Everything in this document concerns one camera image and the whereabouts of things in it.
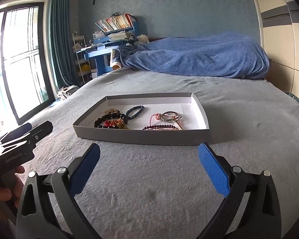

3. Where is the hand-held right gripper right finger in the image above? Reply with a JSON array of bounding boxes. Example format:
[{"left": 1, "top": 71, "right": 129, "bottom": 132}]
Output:
[{"left": 198, "top": 142, "right": 282, "bottom": 239}]

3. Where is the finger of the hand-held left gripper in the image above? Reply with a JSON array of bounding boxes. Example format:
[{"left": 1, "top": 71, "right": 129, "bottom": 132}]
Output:
[
  {"left": 5, "top": 121, "right": 53, "bottom": 151},
  {"left": 1, "top": 122, "right": 33, "bottom": 142}
]

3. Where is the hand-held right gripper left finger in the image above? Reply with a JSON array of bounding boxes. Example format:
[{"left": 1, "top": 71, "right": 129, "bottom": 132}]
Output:
[{"left": 16, "top": 143, "right": 101, "bottom": 239}]

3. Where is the red gold bracelet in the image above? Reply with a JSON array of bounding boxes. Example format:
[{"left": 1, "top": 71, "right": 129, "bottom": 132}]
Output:
[{"left": 104, "top": 119, "right": 131, "bottom": 130}]

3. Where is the grey cardboard tray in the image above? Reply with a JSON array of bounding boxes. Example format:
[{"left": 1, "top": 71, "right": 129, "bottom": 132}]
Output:
[{"left": 73, "top": 93, "right": 211, "bottom": 146}]

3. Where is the dark red bead bracelet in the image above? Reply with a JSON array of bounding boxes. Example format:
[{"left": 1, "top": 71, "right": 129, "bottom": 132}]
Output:
[{"left": 142, "top": 124, "right": 177, "bottom": 130}]

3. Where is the silver bangle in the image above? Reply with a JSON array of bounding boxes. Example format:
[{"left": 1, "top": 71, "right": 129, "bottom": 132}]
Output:
[{"left": 161, "top": 111, "right": 183, "bottom": 123}]

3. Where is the blue bead bracelet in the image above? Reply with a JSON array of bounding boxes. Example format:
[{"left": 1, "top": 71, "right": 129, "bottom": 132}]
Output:
[{"left": 126, "top": 105, "right": 145, "bottom": 120}]

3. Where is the person's left hand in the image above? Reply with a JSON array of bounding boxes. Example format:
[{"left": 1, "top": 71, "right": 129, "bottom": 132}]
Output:
[{"left": 0, "top": 166, "right": 25, "bottom": 202}]

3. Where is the white grey floor appliance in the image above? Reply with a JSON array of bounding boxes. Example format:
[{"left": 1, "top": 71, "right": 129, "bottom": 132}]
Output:
[{"left": 56, "top": 85, "right": 79, "bottom": 100}]

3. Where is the grey bed cover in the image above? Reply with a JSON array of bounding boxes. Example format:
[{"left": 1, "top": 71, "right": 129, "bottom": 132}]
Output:
[{"left": 0, "top": 68, "right": 299, "bottom": 239}]

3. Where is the black framed window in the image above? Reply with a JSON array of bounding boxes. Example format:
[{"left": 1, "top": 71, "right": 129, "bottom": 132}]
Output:
[{"left": 0, "top": 2, "right": 51, "bottom": 126}]

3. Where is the blue desk with hutch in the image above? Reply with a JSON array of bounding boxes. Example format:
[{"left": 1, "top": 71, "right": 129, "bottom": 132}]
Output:
[{"left": 83, "top": 21, "right": 141, "bottom": 76}]

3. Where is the teal curtain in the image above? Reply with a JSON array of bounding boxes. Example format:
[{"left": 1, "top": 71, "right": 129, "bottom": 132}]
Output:
[{"left": 48, "top": 0, "right": 79, "bottom": 90}]

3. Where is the green patterned cloth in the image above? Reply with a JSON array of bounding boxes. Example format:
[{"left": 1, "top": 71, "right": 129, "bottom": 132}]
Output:
[{"left": 285, "top": 92, "right": 299, "bottom": 105}]

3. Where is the blue fleece blanket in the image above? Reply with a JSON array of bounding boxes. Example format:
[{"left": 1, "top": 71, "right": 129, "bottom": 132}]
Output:
[{"left": 110, "top": 32, "right": 271, "bottom": 80}]

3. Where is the stack of papers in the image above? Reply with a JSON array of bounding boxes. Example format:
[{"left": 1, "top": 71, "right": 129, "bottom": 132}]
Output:
[{"left": 107, "top": 31, "right": 135, "bottom": 42}]

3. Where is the row of books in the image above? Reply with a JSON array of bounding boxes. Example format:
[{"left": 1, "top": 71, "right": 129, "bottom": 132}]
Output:
[{"left": 95, "top": 13, "right": 136, "bottom": 33}]

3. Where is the beige wardrobe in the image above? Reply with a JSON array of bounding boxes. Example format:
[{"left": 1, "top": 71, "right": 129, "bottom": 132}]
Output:
[{"left": 248, "top": 0, "right": 299, "bottom": 100}]

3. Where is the black bead bracelet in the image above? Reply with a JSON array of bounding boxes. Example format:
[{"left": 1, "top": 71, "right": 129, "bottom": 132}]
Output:
[{"left": 94, "top": 113, "right": 129, "bottom": 129}]

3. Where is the pink cord bracelet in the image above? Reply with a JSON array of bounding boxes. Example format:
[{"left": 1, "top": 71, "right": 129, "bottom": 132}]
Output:
[{"left": 149, "top": 113, "right": 165, "bottom": 127}]

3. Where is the white wire rack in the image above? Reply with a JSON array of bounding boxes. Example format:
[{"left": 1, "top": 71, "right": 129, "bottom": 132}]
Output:
[{"left": 72, "top": 32, "right": 92, "bottom": 85}]

